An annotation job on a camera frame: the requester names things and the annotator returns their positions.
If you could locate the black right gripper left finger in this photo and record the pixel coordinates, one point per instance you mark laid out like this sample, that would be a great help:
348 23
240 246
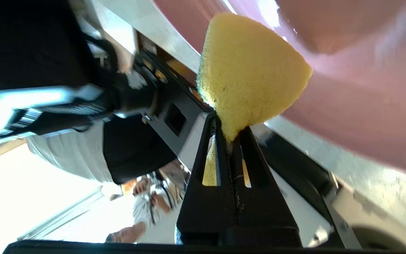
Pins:
206 211

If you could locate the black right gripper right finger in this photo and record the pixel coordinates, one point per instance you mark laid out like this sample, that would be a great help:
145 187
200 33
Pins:
266 218

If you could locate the yellow green sponge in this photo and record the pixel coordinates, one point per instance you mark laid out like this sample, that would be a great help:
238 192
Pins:
252 70

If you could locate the pink plate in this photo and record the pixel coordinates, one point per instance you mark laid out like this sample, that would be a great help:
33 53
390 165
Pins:
365 88

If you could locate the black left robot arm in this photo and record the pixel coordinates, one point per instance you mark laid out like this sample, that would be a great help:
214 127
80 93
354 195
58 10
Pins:
48 70

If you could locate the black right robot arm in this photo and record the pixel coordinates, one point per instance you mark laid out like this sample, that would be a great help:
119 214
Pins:
294 169

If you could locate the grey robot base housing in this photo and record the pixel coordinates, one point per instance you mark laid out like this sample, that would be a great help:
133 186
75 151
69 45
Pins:
375 225

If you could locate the white shirt person torso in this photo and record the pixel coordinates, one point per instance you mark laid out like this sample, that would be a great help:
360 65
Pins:
72 155
157 215

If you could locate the dark haired person head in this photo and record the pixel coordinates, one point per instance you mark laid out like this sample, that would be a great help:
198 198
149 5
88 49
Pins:
125 235

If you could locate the black trousers person legs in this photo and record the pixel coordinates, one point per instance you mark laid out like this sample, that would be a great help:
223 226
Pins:
136 151

